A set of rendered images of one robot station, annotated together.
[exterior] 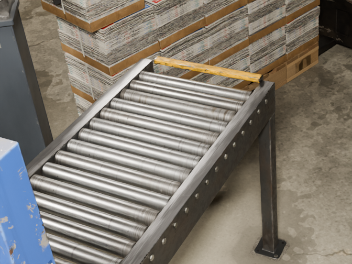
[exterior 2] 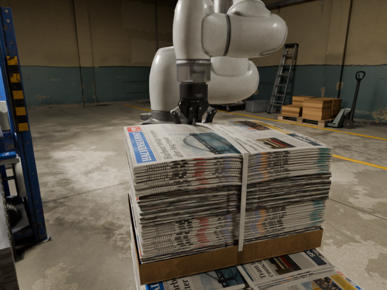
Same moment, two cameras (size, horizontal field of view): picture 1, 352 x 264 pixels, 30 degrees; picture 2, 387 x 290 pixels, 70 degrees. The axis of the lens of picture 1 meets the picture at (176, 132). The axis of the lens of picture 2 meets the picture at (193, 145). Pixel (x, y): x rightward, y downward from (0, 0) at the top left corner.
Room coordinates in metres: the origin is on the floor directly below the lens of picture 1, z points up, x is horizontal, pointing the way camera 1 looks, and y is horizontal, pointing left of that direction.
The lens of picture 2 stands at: (2.84, -0.27, 1.20)
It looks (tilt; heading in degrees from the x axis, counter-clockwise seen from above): 15 degrees down; 111
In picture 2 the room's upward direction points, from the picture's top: straight up
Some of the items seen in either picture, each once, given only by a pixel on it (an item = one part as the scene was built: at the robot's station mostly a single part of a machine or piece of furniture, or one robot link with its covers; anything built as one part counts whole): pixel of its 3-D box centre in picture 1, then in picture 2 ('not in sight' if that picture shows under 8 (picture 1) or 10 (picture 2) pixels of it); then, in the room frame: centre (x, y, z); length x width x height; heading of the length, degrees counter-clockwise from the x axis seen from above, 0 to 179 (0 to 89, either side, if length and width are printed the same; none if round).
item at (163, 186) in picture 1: (117, 173); not in sight; (1.58, 0.20, 0.77); 0.47 x 0.05 x 0.05; 57
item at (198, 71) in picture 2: not in sight; (193, 72); (2.57, 0.42, 1.19); 0.09 x 0.09 x 0.06
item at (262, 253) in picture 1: (270, 246); not in sight; (1.93, -0.33, 0.01); 0.14 x 0.13 x 0.01; 57
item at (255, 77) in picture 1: (206, 68); not in sight; (2.08, -0.14, 0.81); 0.43 x 0.03 x 0.02; 57
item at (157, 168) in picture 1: (128, 161); not in sight; (1.63, 0.16, 0.77); 0.47 x 0.05 x 0.05; 57
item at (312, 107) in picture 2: not in sight; (310, 109); (3.12, 6.80, 0.28); 1.20 x 0.83 x 0.57; 147
